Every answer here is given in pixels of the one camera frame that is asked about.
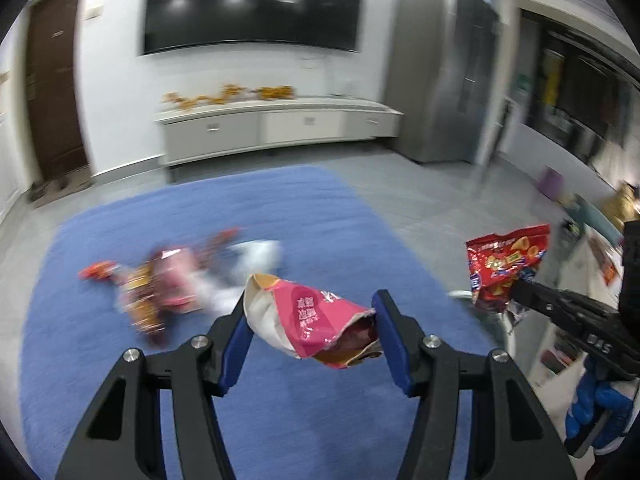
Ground shoes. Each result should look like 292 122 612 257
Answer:
29 179 73 201

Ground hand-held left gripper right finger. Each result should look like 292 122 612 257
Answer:
371 289 576 480

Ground red snack bag blue label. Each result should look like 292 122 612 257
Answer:
465 223 552 328

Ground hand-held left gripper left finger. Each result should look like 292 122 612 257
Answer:
55 292 256 480

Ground brown yellow snack bag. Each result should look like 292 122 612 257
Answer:
119 265 171 347

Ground white side table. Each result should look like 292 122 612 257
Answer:
529 220 626 441

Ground light pink packet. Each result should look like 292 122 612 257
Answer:
150 246 201 308

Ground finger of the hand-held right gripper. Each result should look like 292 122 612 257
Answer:
509 279 582 322

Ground white tissue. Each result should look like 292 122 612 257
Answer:
200 240 283 311

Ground pink white snack wrapper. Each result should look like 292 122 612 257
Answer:
242 272 383 371

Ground brown door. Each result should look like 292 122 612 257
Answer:
25 0 92 182

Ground yellow box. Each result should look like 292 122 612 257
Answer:
600 182 640 226

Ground blue fluffy blanket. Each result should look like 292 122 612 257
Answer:
19 165 506 480

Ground dark glass door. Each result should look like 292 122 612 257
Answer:
517 7 640 173

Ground yellow dragon ornament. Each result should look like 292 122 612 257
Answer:
162 84 254 109

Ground black wall television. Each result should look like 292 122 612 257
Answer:
143 0 367 57

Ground small red black snack packet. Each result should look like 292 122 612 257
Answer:
206 229 242 252

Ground red brown wrapper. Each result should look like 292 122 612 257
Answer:
79 260 120 282

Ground purple bin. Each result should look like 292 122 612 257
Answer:
536 167 564 201

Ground white television cabinet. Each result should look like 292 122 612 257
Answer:
154 96 404 170

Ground grey refrigerator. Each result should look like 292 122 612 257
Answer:
382 0 502 164

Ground person's right hand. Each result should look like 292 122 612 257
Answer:
569 359 640 455

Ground yellow tiger ornament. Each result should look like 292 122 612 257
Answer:
255 85 299 102

